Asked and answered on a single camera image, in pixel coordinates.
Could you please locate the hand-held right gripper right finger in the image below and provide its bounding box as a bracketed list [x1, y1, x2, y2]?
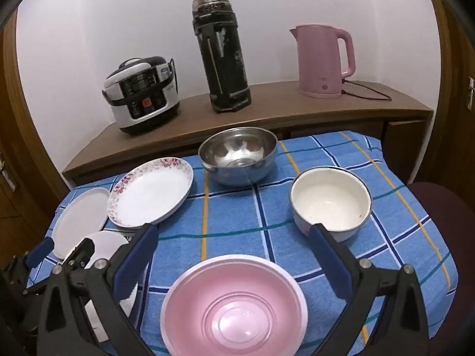
[309, 223, 436, 356]

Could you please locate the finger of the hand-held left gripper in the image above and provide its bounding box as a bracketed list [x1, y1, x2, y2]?
[24, 237, 56, 269]
[63, 237, 96, 272]

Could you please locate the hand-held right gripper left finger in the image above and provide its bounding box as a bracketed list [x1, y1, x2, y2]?
[35, 223, 160, 356]

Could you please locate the white enamel bowl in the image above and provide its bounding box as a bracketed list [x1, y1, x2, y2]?
[289, 166, 373, 243]

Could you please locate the floral rimmed white plate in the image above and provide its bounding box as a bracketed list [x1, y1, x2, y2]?
[107, 157, 194, 228]

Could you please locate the pink plastic bowl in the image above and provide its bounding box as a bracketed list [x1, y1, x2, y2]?
[159, 254, 309, 356]

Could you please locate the stainless steel bowl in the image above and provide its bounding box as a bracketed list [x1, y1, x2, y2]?
[198, 127, 279, 188]

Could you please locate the blue plaid tablecloth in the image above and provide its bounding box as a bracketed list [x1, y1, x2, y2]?
[24, 130, 459, 356]

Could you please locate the dark red chair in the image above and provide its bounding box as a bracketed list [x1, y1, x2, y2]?
[406, 182, 475, 342]

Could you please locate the wooden door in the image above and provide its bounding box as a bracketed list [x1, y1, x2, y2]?
[0, 18, 71, 268]
[427, 0, 475, 193]

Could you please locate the black and white rice cooker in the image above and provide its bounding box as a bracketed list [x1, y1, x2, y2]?
[102, 56, 182, 136]

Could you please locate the wooden sideboard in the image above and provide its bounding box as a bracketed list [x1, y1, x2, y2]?
[61, 80, 435, 186]

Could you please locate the pink electric kettle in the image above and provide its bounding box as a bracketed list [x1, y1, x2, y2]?
[289, 23, 357, 99]

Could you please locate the black thermos flask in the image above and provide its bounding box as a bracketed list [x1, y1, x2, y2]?
[192, 0, 253, 114]

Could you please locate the black kettle cable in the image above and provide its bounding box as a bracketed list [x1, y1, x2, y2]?
[341, 79, 393, 102]

